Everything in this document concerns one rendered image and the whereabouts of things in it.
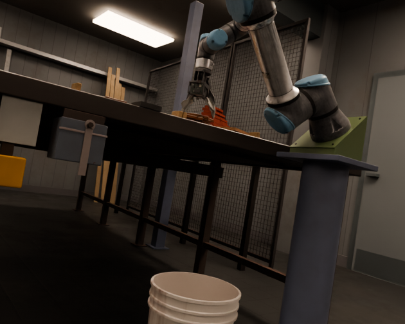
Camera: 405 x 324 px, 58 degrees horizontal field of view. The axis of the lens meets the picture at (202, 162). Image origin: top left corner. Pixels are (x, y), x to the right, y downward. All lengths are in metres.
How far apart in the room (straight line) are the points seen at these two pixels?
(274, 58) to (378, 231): 3.21
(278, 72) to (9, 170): 0.84
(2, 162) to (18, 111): 0.14
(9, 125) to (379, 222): 3.72
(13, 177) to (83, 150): 0.19
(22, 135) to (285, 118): 0.81
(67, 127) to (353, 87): 3.98
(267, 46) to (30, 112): 0.72
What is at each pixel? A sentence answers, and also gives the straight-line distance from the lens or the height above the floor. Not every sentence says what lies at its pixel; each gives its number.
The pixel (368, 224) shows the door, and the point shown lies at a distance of 4.29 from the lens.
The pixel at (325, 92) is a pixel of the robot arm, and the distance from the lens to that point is 1.40.
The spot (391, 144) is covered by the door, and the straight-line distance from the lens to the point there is 4.28.
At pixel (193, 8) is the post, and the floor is 2.32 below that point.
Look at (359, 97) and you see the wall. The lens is 4.65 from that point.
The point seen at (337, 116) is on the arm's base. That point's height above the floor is 1.02.
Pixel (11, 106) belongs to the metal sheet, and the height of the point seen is 0.83.
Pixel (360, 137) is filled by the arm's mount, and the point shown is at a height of 0.96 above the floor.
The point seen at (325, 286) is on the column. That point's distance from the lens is 1.45.
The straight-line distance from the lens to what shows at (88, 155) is 1.11.
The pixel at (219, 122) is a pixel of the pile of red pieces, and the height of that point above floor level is 1.12.
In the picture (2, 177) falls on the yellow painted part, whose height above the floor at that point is 0.64.
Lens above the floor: 0.72
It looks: 2 degrees up
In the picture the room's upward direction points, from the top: 9 degrees clockwise
